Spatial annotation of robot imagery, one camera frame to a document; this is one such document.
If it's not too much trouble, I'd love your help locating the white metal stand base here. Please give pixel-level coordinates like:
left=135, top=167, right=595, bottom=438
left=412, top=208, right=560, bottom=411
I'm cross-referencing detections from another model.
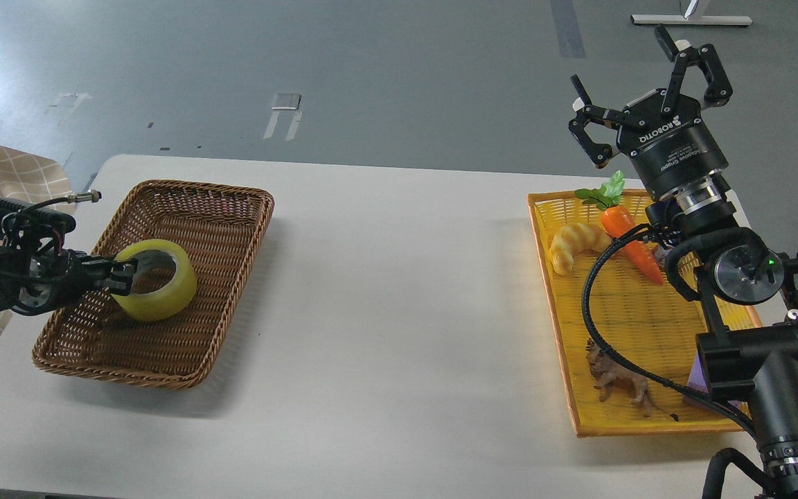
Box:
left=630, top=1, right=753, bottom=28

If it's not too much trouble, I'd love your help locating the yellow woven tray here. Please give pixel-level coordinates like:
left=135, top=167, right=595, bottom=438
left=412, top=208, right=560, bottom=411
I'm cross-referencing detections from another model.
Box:
left=528, top=191, right=738, bottom=438

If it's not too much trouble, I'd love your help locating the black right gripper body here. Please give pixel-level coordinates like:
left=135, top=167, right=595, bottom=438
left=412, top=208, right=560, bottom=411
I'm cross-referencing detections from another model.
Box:
left=617, top=89, right=729, bottom=202

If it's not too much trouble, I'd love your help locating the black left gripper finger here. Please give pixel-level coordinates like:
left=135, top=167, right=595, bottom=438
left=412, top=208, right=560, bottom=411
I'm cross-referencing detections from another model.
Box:
left=85, top=272, right=135, bottom=297
left=82, top=255, right=137, bottom=274

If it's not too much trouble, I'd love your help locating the brown toy lion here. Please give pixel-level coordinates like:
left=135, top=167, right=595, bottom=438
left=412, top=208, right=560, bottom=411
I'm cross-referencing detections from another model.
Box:
left=585, top=338, right=679, bottom=422

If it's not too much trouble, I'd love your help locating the brown wicker basket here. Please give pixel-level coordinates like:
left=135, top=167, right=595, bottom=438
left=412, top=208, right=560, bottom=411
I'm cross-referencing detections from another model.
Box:
left=32, top=180, right=274, bottom=389

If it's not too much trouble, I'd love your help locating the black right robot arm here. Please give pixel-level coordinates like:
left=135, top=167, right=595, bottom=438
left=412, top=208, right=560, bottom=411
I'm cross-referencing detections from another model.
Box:
left=568, top=25, right=798, bottom=498

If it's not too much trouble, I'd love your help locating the toy croissant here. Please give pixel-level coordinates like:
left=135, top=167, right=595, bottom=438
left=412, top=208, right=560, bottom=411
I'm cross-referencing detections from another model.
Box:
left=550, top=223, right=612, bottom=276

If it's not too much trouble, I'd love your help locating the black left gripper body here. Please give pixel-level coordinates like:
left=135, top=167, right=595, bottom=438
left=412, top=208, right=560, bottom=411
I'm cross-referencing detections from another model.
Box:
left=18, top=252, right=95, bottom=316

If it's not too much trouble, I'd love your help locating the toy carrot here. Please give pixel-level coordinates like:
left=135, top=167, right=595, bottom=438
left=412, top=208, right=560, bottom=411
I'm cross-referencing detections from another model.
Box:
left=574, top=170, right=666, bottom=287

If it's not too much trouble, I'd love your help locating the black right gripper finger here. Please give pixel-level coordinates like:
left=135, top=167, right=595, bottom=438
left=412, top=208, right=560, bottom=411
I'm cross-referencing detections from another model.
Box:
left=568, top=73, right=639, bottom=169
left=654, top=24, right=734, bottom=115

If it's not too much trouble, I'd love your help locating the yellow tape roll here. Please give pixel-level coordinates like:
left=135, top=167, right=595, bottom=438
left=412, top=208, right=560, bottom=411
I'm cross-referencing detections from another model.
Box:
left=111, top=239, right=197, bottom=322

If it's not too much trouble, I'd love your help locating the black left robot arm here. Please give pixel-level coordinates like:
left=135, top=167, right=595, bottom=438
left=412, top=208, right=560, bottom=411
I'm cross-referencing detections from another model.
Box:
left=0, top=190, right=139, bottom=316

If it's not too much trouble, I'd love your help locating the purple foam cube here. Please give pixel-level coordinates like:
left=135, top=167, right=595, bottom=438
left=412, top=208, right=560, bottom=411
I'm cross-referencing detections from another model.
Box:
left=683, top=350, right=746, bottom=411

